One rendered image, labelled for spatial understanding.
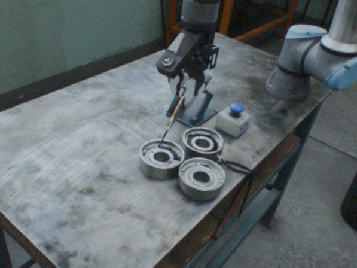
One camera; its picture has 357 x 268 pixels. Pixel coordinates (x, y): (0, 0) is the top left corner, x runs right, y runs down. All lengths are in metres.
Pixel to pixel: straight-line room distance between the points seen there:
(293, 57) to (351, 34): 0.20
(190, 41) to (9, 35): 1.74
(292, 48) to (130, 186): 0.69
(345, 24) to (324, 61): 0.11
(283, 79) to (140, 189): 0.65
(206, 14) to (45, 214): 0.51
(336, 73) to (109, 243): 0.76
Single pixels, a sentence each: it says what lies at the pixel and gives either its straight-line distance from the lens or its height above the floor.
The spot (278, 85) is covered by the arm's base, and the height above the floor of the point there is 0.84.
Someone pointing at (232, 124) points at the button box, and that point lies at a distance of 0.99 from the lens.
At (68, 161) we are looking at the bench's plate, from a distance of 0.88.
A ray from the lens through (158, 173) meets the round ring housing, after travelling 0.82.
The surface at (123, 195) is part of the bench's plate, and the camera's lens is 0.79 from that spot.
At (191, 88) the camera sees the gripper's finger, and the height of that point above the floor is 0.98.
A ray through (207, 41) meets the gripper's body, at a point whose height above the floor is 1.08.
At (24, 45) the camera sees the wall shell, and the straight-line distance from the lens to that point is 2.46.
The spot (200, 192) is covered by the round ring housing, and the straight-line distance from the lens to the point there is 0.78.
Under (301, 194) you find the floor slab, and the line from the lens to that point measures 2.16.
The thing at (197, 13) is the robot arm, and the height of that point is 1.15.
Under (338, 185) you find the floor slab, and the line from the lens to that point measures 2.35.
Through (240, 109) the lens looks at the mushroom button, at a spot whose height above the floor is 0.87.
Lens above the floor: 1.38
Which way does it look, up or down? 36 degrees down
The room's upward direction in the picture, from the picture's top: 9 degrees clockwise
